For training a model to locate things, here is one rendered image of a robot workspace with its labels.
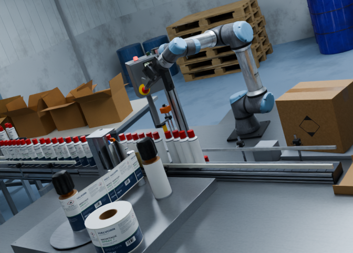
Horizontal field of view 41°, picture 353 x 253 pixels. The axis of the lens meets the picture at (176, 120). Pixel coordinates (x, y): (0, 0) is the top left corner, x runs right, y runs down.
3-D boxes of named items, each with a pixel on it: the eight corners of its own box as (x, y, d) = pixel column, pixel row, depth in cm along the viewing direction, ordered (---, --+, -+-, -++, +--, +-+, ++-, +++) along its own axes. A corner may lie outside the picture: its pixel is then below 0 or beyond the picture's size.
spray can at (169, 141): (173, 168, 251) (161, 134, 245) (176, 164, 256) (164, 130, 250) (181, 167, 249) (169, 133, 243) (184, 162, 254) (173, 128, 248)
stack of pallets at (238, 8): (181, 84, 820) (163, 28, 790) (203, 66, 902) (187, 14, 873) (258, 69, 749) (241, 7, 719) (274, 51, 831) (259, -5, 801)
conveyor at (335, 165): (81, 174, 301) (78, 168, 300) (90, 168, 307) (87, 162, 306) (335, 180, 196) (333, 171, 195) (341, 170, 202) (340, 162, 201)
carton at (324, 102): (287, 149, 236) (274, 100, 228) (311, 129, 250) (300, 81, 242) (344, 153, 214) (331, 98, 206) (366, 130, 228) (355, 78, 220)
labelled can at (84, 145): (89, 167, 295) (76, 138, 289) (94, 163, 299) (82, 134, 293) (94, 167, 292) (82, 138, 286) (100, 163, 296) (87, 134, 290)
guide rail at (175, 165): (143, 167, 263) (142, 164, 262) (144, 166, 264) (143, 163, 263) (332, 169, 194) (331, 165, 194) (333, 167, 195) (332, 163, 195)
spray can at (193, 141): (195, 168, 243) (183, 133, 237) (200, 163, 246) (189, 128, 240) (202, 169, 239) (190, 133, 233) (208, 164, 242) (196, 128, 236)
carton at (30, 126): (12, 144, 459) (-4, 109, 448) (40, 125, 497) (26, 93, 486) (47, 138, 439) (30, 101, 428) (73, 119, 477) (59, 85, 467)
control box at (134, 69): (136, 96, 254) (124, 63, 249) (164, 84, 258) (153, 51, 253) (141, 98, 245) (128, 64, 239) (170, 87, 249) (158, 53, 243)
